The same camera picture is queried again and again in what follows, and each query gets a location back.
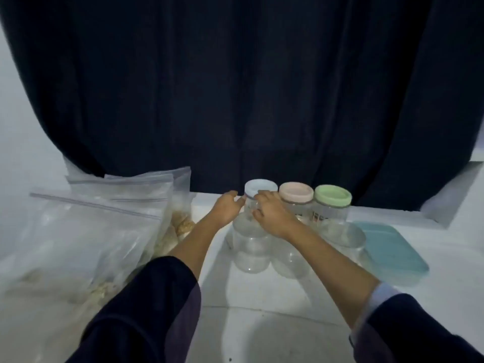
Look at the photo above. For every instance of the person's left hand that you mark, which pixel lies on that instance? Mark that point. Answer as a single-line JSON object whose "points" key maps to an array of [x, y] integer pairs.
{"points": [[223, 210]]}

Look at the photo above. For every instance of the person's right hand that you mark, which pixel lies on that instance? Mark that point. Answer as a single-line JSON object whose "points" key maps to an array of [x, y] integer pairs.
{"points": [[276, 217]]}

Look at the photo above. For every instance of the transparent jar pink lid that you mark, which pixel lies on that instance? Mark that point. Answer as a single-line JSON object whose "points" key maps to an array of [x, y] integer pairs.
{"points": [[296, 192]]}

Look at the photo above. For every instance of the transparent jar blue lid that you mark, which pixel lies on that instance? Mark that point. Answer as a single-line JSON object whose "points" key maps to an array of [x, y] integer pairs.
{"points": [[261, 186]]}

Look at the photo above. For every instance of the pile of yellow soybeans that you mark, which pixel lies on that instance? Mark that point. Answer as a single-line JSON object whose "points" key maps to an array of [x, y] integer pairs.
{"points": [[181, 225]]}

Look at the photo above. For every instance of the transparent jar green lid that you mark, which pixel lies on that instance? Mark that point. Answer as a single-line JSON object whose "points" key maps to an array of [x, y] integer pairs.
{"points": [[333, 195]]}

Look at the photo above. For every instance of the clear zip bag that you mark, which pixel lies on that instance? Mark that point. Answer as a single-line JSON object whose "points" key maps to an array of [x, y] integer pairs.
{"points": [[128, 185]]}

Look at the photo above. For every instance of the zip bag of grains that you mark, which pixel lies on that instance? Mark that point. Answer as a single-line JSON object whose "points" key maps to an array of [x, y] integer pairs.
{"points": [[75, 238]]}

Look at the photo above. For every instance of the person's right forearm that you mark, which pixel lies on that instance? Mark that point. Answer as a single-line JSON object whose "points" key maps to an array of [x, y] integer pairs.
{"points": [[333, 268]]}

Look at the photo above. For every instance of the teal lidded plastic container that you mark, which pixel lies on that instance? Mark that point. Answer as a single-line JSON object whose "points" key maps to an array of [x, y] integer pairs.
{"points": [[393, 249]]}

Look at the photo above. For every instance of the dark navy curtain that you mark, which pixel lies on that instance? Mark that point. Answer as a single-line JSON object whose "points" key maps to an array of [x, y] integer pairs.
{"points": [[249, 79]]}

